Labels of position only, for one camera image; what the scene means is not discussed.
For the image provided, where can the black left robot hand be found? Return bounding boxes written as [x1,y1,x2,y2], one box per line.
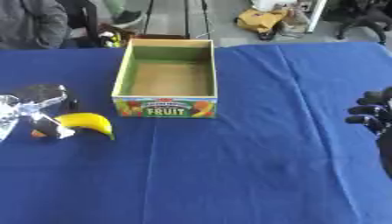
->
[10,83,81,140]

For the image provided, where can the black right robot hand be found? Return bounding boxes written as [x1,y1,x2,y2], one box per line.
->
[343,86,392,179]

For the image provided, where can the yellow toy banana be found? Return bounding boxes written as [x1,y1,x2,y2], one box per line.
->
[52,112,116,141]

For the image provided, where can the cardboard box with green inside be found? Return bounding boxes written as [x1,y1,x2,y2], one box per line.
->
[110,38,221,119]

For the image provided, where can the person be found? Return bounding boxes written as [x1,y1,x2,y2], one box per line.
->
[0,0,71,50]

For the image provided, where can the colourful bag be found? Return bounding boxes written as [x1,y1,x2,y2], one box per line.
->
[96,24,135,49]

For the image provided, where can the black office chair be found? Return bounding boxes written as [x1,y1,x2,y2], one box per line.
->
[325,0,392,46]

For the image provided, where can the person's foot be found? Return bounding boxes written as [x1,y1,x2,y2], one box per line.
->
[102,0,146,29]

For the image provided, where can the yellow bag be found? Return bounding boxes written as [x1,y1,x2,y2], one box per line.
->
[233,7,291,34]

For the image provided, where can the black tripod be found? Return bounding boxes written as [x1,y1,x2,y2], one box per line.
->
[141,0,214,40]

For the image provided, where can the white post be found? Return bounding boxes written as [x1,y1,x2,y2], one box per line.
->
[303,0,330,34]

